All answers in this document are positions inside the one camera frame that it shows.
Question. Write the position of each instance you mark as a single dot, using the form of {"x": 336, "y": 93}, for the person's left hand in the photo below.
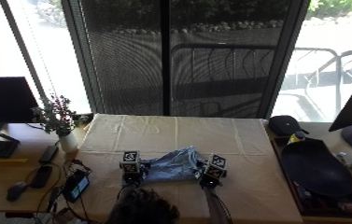
{"x": 132, "y": 177}

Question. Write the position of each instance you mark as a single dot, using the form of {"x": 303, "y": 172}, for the person's right hand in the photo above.
{"x": 208, "y": 179}

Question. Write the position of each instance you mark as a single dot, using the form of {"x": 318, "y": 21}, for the blue denim garment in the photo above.
{"x": 174, "y": 166}

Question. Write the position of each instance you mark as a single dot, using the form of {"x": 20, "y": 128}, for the white marker cube on right glove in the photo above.
{"x": 216, "y": 165}

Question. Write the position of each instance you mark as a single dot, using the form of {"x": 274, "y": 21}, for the white marker cube on glove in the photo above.
{"x": 130, "y": 161}
{"x": 216, "y": 165}

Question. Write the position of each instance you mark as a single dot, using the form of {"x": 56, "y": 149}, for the white marker cube on left glove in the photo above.
{"x": 130, "y": 161}

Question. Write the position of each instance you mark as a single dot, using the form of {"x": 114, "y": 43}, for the the person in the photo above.
{"x": 142, "y": 207}

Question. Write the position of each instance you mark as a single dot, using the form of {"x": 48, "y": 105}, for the small device with lit screen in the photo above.
{"x": 76, "y": 185}

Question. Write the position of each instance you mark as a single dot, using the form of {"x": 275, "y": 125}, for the cream tablecloth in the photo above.
{"x": 175, "y": 140}

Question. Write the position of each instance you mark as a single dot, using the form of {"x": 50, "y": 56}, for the white vase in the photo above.
{"x": 67, "y": 142}

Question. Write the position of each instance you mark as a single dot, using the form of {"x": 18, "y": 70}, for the black remote control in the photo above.
{"x": 48, "y": 154}

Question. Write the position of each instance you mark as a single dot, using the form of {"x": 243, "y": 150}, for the black smartphone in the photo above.
{"x": 42, "y": 176}

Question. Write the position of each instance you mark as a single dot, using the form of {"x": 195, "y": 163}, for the dark wooden tray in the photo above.
{"x": 308, "y": 199}

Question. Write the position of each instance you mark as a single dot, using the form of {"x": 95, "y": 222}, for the black zip pouch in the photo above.
{"x": 284, "y": 125}

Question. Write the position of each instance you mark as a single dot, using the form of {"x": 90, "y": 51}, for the large black oval dish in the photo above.
{"x": 316, "y": 168}

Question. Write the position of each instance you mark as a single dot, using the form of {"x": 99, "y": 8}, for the potted plant with small flowers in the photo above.
{"x": 58, "y": 114}

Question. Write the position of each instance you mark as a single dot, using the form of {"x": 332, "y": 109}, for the black computer mouse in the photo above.
{"x": 16, "y": 190}

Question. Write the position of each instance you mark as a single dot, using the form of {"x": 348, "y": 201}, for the yellow pencil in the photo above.
{"x": 8, "y": 160}

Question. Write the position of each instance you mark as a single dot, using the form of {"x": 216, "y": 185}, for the black mesh window screen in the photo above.
{"x": 183, "y": 62}

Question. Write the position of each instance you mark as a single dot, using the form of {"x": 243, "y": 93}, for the black computer monitor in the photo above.
{"x": 2, "y": 99}

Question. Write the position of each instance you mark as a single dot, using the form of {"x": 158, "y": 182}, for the metal railing outside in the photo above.
{"x": 328, "y": 71}

